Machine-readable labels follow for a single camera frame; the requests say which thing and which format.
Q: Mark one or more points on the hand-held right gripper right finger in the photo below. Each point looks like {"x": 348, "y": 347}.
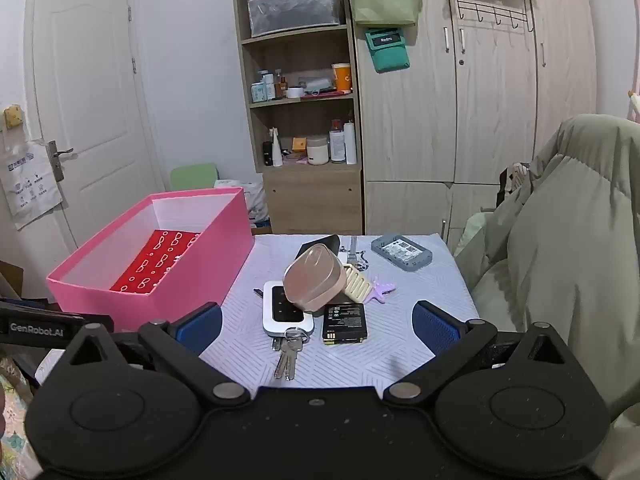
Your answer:
{"x": 435, "y": 329}

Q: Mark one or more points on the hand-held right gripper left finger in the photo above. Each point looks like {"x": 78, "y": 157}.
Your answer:
{"x": 200, "y": 329}

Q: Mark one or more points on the pink box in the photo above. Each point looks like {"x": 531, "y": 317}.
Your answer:
{"x": 200, "y": 270}

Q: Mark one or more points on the purple star toy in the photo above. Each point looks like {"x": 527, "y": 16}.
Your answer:
{"x": 380, "y": 292}

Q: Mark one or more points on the white mobile router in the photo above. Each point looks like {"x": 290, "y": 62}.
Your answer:
{"x": 280, "y": 317}

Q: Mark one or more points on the beige comb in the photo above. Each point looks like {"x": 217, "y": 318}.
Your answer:
{"x": 357, "y": 287}

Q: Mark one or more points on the black battery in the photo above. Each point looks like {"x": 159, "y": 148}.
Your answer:
{"x": 345, "y": 325}

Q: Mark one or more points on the bunch of keys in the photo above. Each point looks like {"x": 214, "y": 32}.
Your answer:
{"x": 285, "y": 360}

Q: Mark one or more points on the pink oval case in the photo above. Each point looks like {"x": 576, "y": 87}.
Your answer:
{"x": 310, "y": 280}

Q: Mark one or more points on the black wallet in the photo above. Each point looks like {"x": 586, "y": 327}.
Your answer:
{"x": 327, "y": 242}

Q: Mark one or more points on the brown cardboard box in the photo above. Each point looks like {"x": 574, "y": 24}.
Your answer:
{"x": 10, "y": 280}

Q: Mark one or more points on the grey router cover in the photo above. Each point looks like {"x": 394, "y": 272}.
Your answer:
{"x": 400, "y": 252}

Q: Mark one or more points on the floral blanket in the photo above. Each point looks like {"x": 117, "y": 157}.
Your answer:
{"x": 12, "y": 410}

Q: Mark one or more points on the white quilted table cloth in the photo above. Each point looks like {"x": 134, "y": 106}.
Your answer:
{"x": 350, "y": 365}

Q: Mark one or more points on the white tissue pack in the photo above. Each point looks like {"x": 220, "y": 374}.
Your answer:
{"x": 255, "y": 200}

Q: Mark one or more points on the white printed tote bag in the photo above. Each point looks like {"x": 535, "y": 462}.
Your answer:
{"x": 30, "y": 185}

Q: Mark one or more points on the green board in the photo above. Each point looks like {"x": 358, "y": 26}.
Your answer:
{"x": 192, "y": 176}

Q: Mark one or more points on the beige padded jacket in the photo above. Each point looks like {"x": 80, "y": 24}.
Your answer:
{"x": 565, "y": 240}

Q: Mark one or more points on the wooden bookshelf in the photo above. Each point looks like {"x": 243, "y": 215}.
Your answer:
{"x": 310, "y": 200}

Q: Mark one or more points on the small black bottle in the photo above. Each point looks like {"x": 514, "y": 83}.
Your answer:
{"x": 267, "y": 154}

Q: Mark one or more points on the white spray bottle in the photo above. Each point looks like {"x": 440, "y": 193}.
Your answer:
{"x": 276, "y": 152}

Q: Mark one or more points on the tall white bottle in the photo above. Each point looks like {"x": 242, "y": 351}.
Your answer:
{"x": 350, "y": 145}

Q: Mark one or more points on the wooden wardrobe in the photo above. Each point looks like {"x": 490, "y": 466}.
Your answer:
{"x": 415, "y": 125}

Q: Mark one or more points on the small orange box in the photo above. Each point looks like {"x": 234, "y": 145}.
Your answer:
{"x": 299, "y": 145}

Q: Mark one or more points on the white bottle with red cap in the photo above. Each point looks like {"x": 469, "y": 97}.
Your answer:
{"x": 336, "y": 145}

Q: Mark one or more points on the white jar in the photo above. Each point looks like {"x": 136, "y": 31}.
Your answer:
{"x": 317, "y": 152}

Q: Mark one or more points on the blue and white box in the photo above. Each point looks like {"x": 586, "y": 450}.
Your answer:
{"x": 259, "y": 93}

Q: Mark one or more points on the white door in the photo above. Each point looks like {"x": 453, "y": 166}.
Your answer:
{"x": 85, "y": 85}

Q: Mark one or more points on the small brown bottle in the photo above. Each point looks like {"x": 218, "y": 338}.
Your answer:
{"x": 283, "y": 89}

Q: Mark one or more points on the white tape roll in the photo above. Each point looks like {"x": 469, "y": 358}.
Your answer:
{"x": 295, "y": 93}

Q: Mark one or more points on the orange cup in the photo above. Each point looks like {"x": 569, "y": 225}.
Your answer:
{"x": 342, "y": 79}

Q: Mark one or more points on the teal pouch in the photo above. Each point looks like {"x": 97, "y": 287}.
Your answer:
{"x": 387, "y": 52}

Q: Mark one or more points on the green fabric organiser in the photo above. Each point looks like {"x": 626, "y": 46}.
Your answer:
{"x": 382, "y": 7}

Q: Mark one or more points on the clear storage bin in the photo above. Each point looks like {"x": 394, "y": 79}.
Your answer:
{"x": 295, "y": 10}

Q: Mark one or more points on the metal hook rail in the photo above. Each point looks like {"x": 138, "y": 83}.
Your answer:
{"x": 492, "y": 10}

